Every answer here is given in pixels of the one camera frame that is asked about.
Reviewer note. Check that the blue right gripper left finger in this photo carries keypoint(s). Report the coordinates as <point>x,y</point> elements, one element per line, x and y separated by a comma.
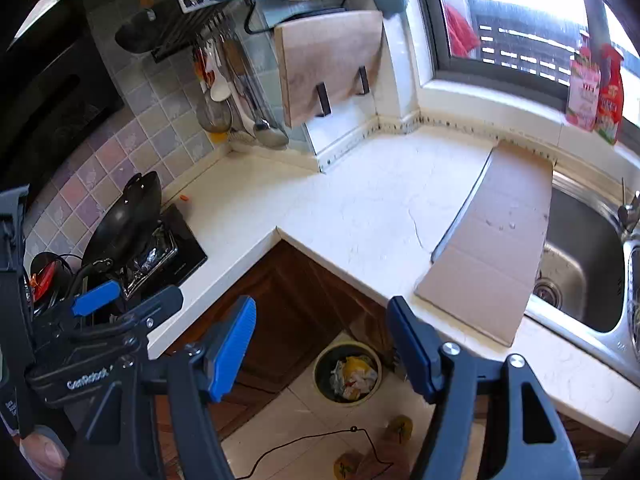
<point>226,347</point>

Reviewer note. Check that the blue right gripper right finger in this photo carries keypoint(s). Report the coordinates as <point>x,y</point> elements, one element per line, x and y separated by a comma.
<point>418,346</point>

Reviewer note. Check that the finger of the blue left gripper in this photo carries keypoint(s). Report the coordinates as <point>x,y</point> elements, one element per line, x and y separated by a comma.
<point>96,299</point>
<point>155,310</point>

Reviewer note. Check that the white paper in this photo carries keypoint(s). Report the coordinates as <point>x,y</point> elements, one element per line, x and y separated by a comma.
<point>353,378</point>

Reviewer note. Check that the round trash bin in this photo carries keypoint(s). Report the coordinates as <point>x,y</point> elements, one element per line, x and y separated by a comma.
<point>325,364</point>

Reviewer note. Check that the person's left hand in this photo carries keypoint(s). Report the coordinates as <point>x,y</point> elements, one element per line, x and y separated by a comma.
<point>46,456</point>

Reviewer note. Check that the black induction cooktop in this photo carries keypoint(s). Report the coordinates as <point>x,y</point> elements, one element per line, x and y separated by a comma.
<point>170,256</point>

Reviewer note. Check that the black wok pan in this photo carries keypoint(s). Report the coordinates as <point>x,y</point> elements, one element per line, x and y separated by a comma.
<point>128,224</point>

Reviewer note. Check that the yellow embroidered slipper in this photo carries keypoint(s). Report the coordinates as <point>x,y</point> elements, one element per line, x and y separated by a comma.
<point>399,430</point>

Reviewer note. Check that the wooden cabinet door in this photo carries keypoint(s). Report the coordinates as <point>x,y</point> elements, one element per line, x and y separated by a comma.
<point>301,308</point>

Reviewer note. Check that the brown cardboard sheet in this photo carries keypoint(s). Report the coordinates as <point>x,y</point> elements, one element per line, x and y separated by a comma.
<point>485,265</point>

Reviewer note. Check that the stainless steel sink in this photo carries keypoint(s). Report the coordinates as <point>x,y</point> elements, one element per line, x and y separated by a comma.
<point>587,284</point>

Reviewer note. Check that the steel mesh strainer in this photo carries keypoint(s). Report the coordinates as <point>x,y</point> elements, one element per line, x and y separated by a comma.
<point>213,116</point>

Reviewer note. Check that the steel ladle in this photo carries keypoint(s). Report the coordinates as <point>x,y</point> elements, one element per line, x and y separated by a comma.
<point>249,99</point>

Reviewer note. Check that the white rice spoon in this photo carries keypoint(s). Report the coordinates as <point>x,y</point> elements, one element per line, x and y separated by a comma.
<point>219,89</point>

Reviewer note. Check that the chrome sink faucet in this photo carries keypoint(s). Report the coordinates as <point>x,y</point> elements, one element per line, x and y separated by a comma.
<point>628,213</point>

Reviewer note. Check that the black frying pan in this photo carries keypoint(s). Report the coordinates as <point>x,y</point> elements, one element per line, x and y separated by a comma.
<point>158,29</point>

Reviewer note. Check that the pink detergent refill pouch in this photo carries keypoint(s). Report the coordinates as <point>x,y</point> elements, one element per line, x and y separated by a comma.
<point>583,94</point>

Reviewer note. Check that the wooden cutting board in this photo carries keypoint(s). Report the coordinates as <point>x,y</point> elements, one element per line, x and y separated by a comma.
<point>325,59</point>

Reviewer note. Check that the red cloth outside window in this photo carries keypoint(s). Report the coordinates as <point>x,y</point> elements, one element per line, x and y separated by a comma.
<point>462,38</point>

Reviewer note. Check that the black wall rack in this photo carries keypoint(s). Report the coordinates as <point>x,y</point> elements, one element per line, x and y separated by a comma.
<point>203,12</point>

